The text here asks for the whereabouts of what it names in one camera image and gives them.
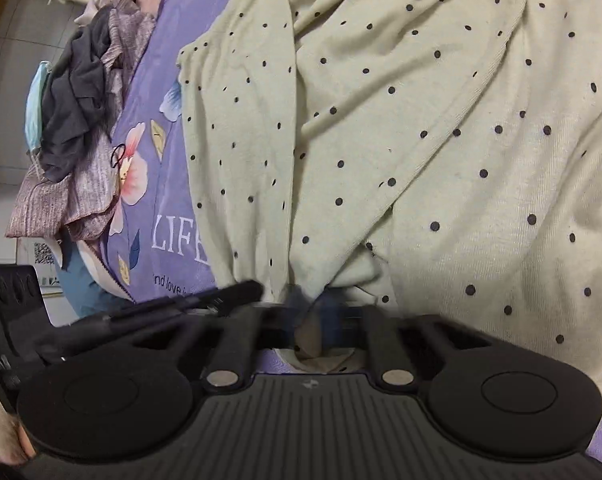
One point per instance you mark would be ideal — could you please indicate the teal garment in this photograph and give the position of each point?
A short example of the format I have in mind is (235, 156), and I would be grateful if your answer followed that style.
(86, 285)

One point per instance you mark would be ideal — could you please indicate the white paper with square code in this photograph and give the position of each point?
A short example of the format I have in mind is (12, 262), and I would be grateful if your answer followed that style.
(41, 255)

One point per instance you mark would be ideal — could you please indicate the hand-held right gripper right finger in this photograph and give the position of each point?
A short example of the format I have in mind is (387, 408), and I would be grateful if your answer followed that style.
(381, 340)

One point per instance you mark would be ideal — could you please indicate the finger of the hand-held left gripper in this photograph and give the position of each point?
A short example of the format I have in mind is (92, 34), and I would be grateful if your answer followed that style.
(201, 300)

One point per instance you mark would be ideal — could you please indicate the cream polka dot top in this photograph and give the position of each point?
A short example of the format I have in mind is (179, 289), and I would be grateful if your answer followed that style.
(381, 110)

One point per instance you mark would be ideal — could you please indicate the purple floral bed sheet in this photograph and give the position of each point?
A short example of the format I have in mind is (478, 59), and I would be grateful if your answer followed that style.
(171, 30)

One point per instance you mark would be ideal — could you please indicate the dark grey garment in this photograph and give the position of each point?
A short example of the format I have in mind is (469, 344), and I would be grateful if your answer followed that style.
(76, 90)

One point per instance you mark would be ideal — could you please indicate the light blue face mask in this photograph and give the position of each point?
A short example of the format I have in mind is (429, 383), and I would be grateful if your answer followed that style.
(33, 110)

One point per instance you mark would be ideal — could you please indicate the mauve heathered garment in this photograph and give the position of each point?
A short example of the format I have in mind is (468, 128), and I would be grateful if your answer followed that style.
(81, 195)

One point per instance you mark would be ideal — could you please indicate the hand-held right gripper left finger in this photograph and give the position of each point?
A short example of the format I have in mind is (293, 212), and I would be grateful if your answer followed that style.
(241, 340)

